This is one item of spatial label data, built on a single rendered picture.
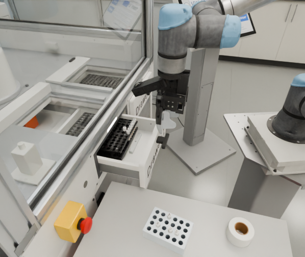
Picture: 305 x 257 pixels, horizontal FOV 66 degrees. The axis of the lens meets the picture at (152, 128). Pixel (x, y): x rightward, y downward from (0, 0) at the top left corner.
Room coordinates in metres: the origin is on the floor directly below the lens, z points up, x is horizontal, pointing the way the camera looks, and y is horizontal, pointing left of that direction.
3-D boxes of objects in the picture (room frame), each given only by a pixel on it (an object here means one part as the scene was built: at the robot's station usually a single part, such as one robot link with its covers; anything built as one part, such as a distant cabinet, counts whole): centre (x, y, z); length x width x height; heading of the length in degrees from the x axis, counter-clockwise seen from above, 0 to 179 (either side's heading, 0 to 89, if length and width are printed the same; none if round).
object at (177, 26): (0.59, -0.06, 1.26); 0.09 x 0.08 x 0.11; 93
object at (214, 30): (0.61, -0.15, 1.26); 0.11 x 0.11 x 0.08; 3
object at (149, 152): (0.60, -0.01, 0.87); 0.29 x 0.02 x 0.11; 165
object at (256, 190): (0.75, -0.57, 0.38); 0.30 x 0.30 x 0.76; 4
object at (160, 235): (0.35, -0.05, 0.78); 0.12 x 0.08 x 0.04; 65
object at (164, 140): (0.60, -0.03, 0.91); 0.07 x 0.04 x 0.01; 165
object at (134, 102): (0.95, 0.05, 0.87); 0.29 x 0.02 x 0.11; 165
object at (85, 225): (0.31, 0.17, 0.88); 0.04 x 0.03 x 0.04; 165
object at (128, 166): (0.66, 0.20, 0.86); 0.40 x 0.26 x 0.06; 75
